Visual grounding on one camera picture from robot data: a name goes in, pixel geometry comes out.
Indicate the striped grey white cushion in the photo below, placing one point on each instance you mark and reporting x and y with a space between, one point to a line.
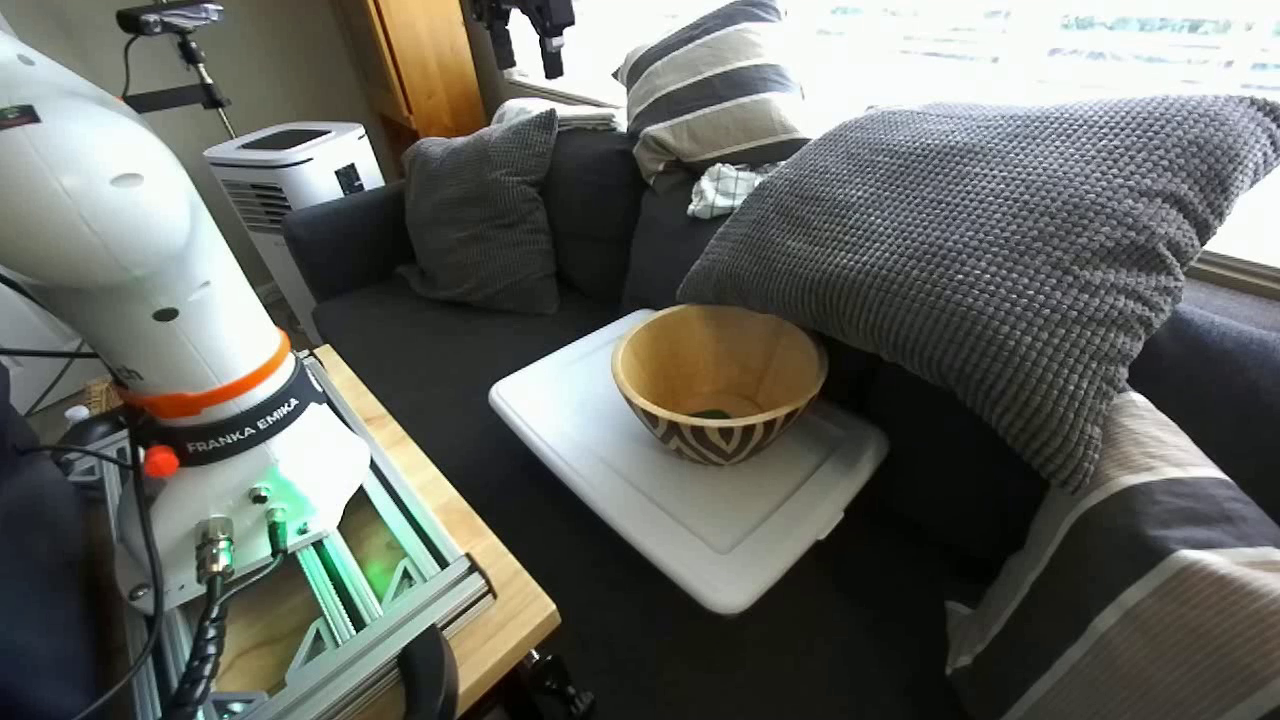
712 89

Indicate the white plastic tray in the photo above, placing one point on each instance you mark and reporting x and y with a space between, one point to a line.
719 534

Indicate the large grey knitted cushion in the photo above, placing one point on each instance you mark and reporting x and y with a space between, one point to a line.
1012 258

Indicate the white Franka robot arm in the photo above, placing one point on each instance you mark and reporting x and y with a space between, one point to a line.
109 232

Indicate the wooden cabinet panel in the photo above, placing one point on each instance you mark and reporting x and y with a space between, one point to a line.
413 61

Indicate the wooden table with aluminium frame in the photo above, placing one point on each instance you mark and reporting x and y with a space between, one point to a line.
306 567

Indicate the striped cushion at right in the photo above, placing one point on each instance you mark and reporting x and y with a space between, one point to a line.
1153 595

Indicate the dark grey sofa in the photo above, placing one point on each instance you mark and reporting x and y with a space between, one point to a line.
1040 484

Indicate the white crumpled cloth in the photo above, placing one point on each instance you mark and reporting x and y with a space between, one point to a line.
720 189

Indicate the wooden bowl with zebra pattern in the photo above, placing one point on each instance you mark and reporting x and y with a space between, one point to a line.
719 385

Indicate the small dark grey cushion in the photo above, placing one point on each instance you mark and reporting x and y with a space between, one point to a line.
479 216

